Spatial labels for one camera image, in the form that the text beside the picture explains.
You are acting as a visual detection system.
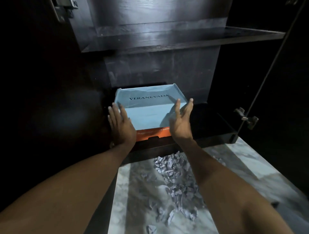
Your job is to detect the person's left forearm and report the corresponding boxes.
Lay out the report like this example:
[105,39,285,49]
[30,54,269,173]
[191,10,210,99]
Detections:
[0,139,137,234]

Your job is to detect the dark wardrobe door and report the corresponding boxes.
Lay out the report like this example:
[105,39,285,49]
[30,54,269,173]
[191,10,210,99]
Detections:
[231,0,309,212]

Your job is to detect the dark wooden shelf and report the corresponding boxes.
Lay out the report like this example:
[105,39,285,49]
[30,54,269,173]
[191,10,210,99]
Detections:
[81,25,286,53]

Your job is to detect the pile of crumpled paper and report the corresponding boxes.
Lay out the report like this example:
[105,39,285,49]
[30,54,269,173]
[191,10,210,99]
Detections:
[144,150,228,234]

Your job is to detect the light blue shoe box lid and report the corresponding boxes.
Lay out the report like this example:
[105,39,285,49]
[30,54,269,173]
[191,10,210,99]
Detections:
[114,83,189,130]

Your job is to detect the orange shoe box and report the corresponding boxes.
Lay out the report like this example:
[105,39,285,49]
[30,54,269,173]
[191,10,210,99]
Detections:
[135,126,172,143]

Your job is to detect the person's left hand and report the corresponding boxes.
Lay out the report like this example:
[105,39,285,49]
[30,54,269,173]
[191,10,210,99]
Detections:
[108,102,137,147]

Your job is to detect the metal hinge with white label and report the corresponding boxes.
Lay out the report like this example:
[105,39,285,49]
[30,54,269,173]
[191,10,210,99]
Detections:
[52,0,79,23]

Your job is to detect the metal door hinge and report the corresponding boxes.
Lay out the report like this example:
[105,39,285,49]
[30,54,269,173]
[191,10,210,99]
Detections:
[234,107,259,131]

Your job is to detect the person's right forearm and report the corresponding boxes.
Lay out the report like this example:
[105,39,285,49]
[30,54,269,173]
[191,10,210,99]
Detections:
[174,137,294,234]

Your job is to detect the person's right hand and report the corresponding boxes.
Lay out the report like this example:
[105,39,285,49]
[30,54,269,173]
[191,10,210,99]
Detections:
[169,98,194,141]

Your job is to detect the dark wooden wardrobe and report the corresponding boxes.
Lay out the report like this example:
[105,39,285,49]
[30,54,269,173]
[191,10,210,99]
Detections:
[0,0,309,167]

